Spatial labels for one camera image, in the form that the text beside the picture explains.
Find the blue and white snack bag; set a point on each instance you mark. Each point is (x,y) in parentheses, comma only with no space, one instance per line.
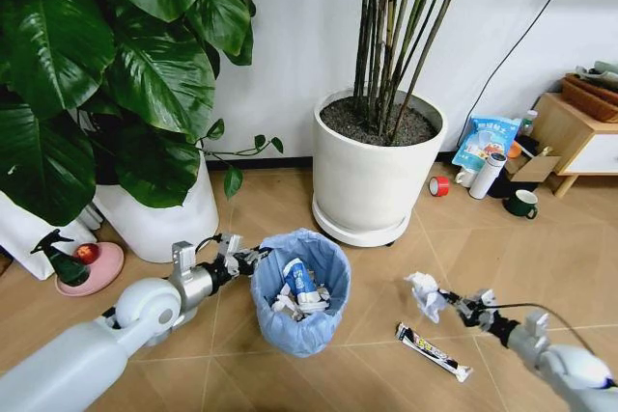
(487,139)

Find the long black snack wrapper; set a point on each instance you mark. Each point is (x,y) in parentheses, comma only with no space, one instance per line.
(434,351)

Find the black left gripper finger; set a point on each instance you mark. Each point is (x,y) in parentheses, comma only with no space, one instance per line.
(245,268)
(255,254)

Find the white paper bag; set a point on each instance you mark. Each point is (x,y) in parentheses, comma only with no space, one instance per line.
(29,238)

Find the tall bamboo stem plant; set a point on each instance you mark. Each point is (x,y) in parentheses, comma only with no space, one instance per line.
(401,31)

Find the large white round planter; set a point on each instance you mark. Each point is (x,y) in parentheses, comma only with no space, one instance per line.
(372,180)

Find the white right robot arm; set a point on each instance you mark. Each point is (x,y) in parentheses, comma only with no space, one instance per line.
(565,373)

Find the dark green mug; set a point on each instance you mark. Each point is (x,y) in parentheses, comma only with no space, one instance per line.
(520,204)

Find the white paper ball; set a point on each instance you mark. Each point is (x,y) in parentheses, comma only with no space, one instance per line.
(427,296)

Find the small orange object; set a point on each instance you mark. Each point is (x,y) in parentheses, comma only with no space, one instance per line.
(514,150)

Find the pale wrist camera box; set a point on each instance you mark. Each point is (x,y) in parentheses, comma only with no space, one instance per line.
(485,297)
(232,244)

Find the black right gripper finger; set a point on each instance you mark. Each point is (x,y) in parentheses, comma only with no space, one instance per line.
(464,316)
(456,298)

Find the grey green cloth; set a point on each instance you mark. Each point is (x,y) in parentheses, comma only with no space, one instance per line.
(598,72)

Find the pink plate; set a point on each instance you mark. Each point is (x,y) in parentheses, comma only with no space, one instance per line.
(99,269)

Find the brown woven basket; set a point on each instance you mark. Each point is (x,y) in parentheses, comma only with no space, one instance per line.
(591,96)

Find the blue and white bottle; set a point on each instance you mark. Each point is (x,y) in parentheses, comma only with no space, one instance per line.
(298,281)

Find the green bottle with white cap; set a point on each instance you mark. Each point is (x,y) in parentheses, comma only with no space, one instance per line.
(529,123)

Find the white pot of leafy plant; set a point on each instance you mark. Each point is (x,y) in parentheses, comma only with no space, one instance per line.
(169,224)

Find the trash bin with blue bag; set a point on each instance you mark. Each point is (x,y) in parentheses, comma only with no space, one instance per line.
(299,335)

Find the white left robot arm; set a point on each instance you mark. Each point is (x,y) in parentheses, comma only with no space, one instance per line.
(87,359)

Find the small white mug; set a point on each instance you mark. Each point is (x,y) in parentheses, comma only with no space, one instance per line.
(464,177)

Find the open cardboard box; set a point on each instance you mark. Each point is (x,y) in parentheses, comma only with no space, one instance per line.
(531,168)

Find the white thermos bottle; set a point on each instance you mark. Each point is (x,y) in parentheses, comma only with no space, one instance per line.
(486,175)

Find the light wooden cabinet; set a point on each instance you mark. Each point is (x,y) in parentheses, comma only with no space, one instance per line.
(574,142)

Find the dark green spray bottle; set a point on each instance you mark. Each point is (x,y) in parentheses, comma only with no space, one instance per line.
(67,262)

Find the large green leafy plant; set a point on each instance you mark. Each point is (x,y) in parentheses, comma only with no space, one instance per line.
(111,60)

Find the white wheeled planter saucer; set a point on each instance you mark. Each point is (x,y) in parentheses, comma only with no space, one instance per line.
(357,234)

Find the red tape roll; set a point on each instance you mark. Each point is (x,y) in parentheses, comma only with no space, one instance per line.
(440,185)

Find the red apple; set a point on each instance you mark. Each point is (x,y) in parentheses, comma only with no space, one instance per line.
(87,254)

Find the crumpled white paper scraps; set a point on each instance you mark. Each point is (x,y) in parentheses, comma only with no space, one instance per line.
(299,303)

